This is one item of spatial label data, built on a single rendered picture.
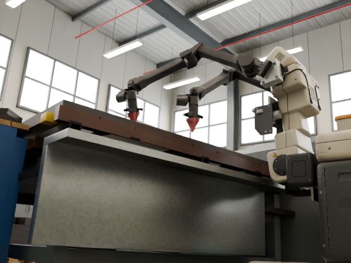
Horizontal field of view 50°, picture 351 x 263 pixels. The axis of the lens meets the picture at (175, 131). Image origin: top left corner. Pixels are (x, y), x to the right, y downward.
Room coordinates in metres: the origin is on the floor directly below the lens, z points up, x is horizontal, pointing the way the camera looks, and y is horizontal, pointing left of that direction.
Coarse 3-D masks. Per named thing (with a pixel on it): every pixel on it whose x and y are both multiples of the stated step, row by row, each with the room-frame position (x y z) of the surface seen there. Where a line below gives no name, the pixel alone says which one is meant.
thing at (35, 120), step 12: (48, 108) 1.56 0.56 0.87; (84, 108) 1.51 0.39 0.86; (36, 120) 1.65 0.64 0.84; (120, 120) 1.62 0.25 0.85; (36, 132) 1.77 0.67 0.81; (156, 132) 1.76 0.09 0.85; (168, 132) 1.81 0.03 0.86; (204, 144) 1.97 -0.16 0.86; (180, 156) 2.10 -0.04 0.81; (240, 156) 2.17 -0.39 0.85; (228, 168) 2.36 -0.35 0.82
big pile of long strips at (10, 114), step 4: (0, 108) 1.54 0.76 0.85; (4, 108) 1.54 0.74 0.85; (8, 108) 1.54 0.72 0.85; (0, 112) 1.53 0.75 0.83; (4, 112) 1.53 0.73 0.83; (8, 112) 1.55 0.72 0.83; (12, 112) 1.58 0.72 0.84; (0, 116) 1.53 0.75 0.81; (4, 116) 1.53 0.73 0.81; (8, 116) 1.55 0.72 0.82; (12, 116) 1.58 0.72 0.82; (16, 116) 1.62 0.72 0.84; (8, 120) 1.55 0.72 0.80; (12, 120) 1.58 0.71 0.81; (16, 120) 1.62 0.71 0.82; (20, 120) 1.66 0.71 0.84
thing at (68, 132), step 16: (48, 144) 1.38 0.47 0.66; (64, 144) 1.42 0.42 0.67; (80, 144) 1.42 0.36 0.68; (96, 144) 1.40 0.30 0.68; (112, 144) 1.33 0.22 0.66; (128, 144) 1.37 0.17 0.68; (128, 160) 1.61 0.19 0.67; (144, 160) 1.64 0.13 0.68; (160, 160) 1.62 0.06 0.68; (176, 160) 1.53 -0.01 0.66; (192, 160) 1.58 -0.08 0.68; (208, 176) 1.93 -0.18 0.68; (224, 176) 1.92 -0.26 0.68; (240, 176) 1.79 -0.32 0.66; (256, 176) 1.87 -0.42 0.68
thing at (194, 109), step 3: (189, 105) 1.98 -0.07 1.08; (192, 105) 1.97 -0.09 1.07; (195, 105) 1.97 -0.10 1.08; (189, 108) 1.98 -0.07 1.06; (192, 108) 1.97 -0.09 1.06; (195, 108) 1.97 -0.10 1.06; (189, 111) 1.98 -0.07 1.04; (192, 111) 1.97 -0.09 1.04; (195, 111) 1.97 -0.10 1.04; (183, 114) 1.98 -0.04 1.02; (186, 114) 1.98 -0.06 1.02; (198, 114) 1.98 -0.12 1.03; (198, 117) 2.02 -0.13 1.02; (201, 117) 2.00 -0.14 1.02
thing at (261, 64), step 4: (268, 60) 1.65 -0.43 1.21; (256, 64) 1.72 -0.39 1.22; (260, 64) 1.71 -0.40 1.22; (264, 64) 1.66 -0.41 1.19; (268, 64) 1.66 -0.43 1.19; (256, 68) 1.72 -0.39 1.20; (260, 68) 1.70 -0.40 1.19; (264, 68) 1.66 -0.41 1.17; (268, 68) 1.68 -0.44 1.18; (256, 72) 1.74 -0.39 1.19; (260, 72) 1.68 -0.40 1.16; (264, 72) 1.68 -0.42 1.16; (260, 76) 1.70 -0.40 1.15
